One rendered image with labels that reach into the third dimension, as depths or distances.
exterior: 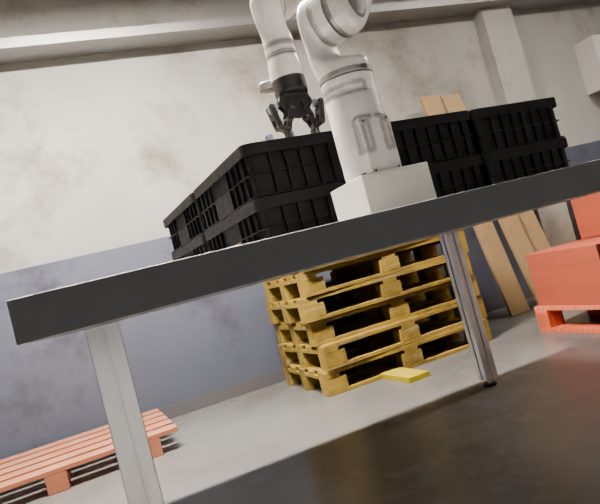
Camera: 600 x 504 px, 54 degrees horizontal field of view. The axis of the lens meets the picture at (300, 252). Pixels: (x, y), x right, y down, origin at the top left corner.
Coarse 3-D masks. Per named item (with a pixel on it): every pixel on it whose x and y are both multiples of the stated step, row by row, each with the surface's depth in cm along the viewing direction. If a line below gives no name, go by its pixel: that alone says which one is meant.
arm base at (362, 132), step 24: (360, 72) 95; (336, 96) 95; (360, 96) 94; (336, 120) 96; (360, 120) 93; (384, 120) 95; (336, 144) 98; (360, 144) 94; (384, 144) 95; (360, 168) 94; (384, 168) 94
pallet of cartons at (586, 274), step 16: (576, 208) 332; (592, 208) 321; (592, 224) 324; (576, 240) 333; (592, 240) 301; (528, 256) 323; (544, 256) 310; (560, 256) 298; (576, 256) 287; (592, 256) 277; (544, 272) 314; (560, 272) 301; (576, 272) 290; (592, 272) 279; (544, 288) 317; (560, 288) 304; (576, 288) 293; (592, 288) 282; (544, 304) 320; (560, 304) 308; (576, 304) 296; (592, 304) 285; (544, 320) 319; (560, 320) 318
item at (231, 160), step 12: (324, 132) 122; (252, 144) 115; (264, 144) 116; (276, 144) 117; (288, 144) 118; (300, 144) 119; (312, 144) 120; (228, 156) 121; (240, 156) 115; (216, 168) 129; (228, 168) 123; (204, 180) 138; (216, 180) 131
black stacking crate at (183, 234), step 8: (200, 200) 152; (192, 208) 156; (200, 208) 152; (184, 216) 163; (192, 216) 156; (200, 216) 152; (176, 224) 175; (184, 224) 167; (192, 224) 160; (200, 224) 153; (176, 232) 174; (184, 232) 166; (192, 232) 159; (200, 232) 153; (176, 240) 178; (184, 240) 168; (176, 248) 181
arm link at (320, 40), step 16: (304, 0) 98; (320, 0) 95; (304, 16) 97; (320, 16) 95; (304, 32) 98; (320, 32) 97; (336, 32) 96; (320, 48) 98; (336, 48) 102; (320, 64) 96; (336, 64) 95; (352, 64) 94; (368, 64) 96; (320, 80) 98
